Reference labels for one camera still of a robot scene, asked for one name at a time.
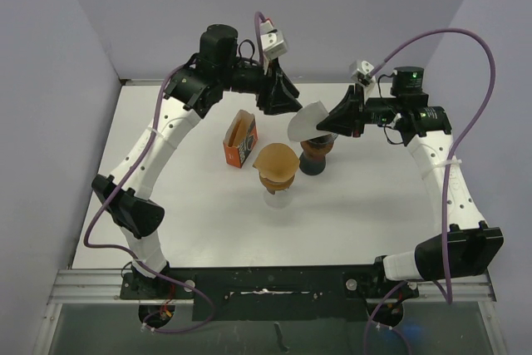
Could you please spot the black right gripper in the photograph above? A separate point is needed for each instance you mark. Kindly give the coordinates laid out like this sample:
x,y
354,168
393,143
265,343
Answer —
x,y
345,117

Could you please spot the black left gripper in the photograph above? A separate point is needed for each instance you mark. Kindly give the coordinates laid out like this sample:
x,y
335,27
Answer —
x,y
272,96

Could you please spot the white paper coffee filter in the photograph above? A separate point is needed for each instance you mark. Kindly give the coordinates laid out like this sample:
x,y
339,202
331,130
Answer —
x,y
303,126

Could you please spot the orange coffee filter box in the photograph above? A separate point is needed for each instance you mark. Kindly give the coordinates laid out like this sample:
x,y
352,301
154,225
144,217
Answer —
x,y
240,139

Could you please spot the grey swirled glass dripper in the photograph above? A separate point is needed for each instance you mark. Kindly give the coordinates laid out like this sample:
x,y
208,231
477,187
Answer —
x,y
323,140

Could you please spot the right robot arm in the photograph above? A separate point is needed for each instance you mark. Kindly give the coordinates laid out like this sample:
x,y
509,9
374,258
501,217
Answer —
x,y
465,245

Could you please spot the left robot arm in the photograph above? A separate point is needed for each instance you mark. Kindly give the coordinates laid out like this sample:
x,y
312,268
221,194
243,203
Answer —
x,y
186,96

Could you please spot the clear glass carafe wooden collar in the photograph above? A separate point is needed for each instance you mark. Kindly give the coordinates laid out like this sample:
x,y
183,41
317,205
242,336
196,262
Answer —
x,y
278,199

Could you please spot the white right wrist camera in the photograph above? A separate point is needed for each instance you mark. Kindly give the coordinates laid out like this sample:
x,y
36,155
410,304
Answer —
x,y
360,72

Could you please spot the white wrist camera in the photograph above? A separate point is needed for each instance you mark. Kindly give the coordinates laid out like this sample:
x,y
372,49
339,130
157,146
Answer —
x,y
273,43
360,72

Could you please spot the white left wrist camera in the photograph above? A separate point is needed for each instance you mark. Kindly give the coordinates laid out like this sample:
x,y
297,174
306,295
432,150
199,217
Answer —
x,y
273,43

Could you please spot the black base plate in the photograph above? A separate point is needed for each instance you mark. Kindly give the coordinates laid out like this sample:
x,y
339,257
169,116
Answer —
x,y
259,294

